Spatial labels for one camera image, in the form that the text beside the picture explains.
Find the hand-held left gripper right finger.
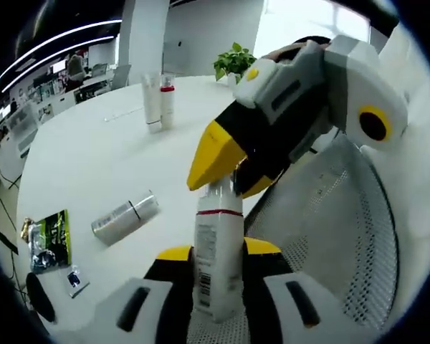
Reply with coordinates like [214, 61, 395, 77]
[241, 236, 350, 344]

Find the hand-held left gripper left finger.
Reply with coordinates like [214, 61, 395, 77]
[80, 245, 196, 344]

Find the clear cap skincare bottle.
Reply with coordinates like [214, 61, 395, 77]
[192, 177, 245, 325]
[90, 189, 161, 247]

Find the red collar skincare pump bottle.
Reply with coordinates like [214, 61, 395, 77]
[159, 73, 176, 129]

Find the white skincare tube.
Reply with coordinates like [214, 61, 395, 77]
[140, 71, 163, 134]

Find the green black sachet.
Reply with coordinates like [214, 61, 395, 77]
[39, 209, 72, 268]

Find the gold foil packet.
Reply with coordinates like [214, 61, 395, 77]
[20, 216, 35, 241]

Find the person's right hand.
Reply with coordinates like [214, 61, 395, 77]
[267, 34, 333, 63]

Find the white plant pot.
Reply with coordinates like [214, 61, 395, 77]
[226, 71, 244, 89]

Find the green potted plant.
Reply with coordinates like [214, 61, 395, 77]
[214, 42, 258, 82]

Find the grey mesh office chair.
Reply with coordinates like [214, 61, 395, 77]
[186, 134, 401, 344]

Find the small clear sample sachet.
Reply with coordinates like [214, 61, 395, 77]
[64, 264, 90, 298]

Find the bright window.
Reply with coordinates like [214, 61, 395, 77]
[257, 0, 373, 58]

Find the black rounded object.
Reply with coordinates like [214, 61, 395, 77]
[24, 271, 57, 325]

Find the long ceiling light strip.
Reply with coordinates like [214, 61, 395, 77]
[6, 34, 116, 85]
[0, 19, 123, 82]

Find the black floor cable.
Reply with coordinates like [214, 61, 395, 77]
[0, 186, 21, 256]

